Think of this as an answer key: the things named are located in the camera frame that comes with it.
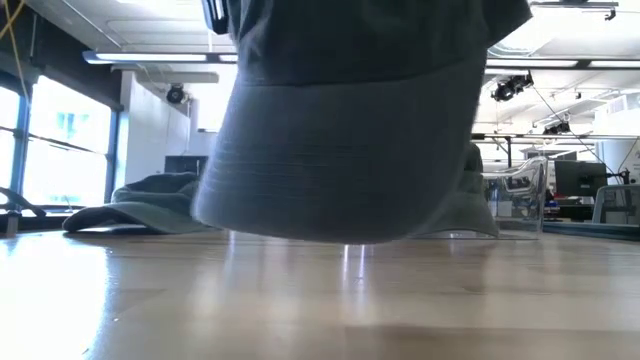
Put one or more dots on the black ceiling spotlight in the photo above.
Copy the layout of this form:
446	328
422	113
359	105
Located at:
556	129
510	89

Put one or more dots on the grey knitted beanie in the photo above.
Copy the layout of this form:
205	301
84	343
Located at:
350	160

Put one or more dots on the black wall screen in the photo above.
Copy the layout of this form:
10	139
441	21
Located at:
185	164

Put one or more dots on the black computer monitor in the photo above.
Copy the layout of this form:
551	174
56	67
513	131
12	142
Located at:
580	178

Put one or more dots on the clear plastic bin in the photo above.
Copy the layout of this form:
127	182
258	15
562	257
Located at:
525	210

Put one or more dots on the blue-framed wooden table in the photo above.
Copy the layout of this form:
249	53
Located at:
590	231

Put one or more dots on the long ceiling light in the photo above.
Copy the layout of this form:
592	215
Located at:
550	63
150	57

